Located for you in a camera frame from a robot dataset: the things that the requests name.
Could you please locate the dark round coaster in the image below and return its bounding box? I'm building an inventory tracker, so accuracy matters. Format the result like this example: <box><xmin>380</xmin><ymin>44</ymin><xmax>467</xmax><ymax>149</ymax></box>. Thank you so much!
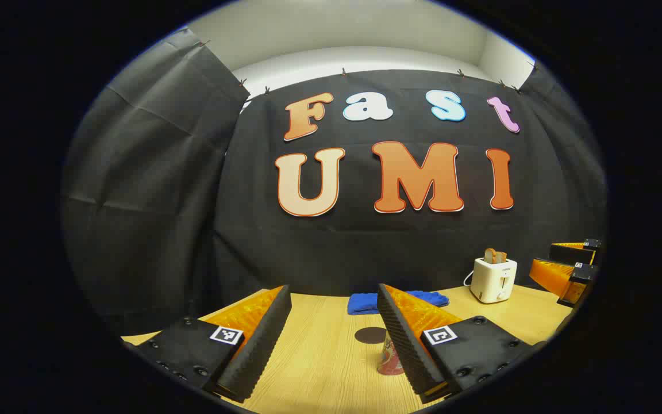
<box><xmin>355</xmin><ymin>327</ymin><xmax>388</xmax><ymax>344</ymax></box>

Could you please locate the white toaster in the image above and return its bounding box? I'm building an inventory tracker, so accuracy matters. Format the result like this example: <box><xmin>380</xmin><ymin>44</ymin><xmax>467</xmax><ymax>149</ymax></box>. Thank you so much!
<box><xmin>470</xmin><ymin>257</ymin><xmax>518</xmax><ymax>304</ymax></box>

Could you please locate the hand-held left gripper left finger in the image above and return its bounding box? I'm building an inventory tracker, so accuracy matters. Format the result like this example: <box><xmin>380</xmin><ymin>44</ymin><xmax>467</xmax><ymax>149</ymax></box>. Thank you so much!
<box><xmin>136</xmin><ymin>284</ymin><xmax>292</xmax><ymax>403</ymax></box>

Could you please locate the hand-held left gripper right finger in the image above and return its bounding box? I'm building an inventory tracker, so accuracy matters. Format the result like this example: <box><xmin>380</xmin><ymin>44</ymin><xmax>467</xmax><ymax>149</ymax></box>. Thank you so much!
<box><xmin>377</xmin><ymin>283</ymin><xmax>547</xmax><ymax>404</ymax></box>

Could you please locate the black backdrop cloth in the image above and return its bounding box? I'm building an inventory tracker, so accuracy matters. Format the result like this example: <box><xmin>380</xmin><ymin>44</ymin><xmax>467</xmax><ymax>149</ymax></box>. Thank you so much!
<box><xmin>62</xmin><ymin>28</ymin><xmax>251</xmax><ymax>337</ymax></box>
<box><xmin>213</xmin><ymin>69</ymin><xmax>607</xmax><ymax>300</ymax></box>

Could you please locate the blue towel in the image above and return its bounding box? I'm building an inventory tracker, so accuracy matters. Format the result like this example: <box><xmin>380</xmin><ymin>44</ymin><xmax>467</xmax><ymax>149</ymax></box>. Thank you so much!
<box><xmin>347</xmin><ymin>290</ymin><xmax>449</xmax><ymax>316</ymax></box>

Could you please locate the silver water bottle red label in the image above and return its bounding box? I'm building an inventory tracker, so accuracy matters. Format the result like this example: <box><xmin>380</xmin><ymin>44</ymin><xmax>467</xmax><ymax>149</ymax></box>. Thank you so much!
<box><xmin>377</xmin><ymin>331</ymin><xmax>406</xmax><ymax>375</ymax></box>

